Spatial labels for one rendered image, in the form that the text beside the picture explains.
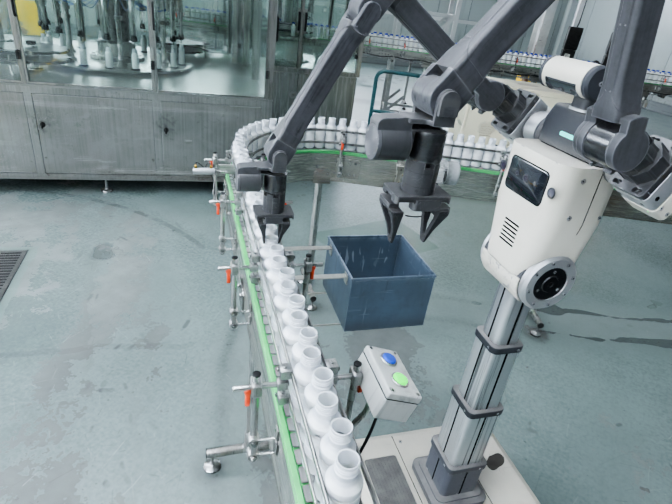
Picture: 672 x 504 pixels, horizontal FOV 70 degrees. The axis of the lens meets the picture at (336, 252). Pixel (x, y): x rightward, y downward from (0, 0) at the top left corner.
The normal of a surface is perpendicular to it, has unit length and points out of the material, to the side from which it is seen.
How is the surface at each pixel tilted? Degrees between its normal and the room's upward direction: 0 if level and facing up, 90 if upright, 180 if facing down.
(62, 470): 0
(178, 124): 90
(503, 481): 0
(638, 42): 90
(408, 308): 90
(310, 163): 90
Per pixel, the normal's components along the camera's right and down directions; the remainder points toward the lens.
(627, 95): 0.22, 0.36
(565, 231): 0.25, 0.64
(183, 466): 0.12, -0.87
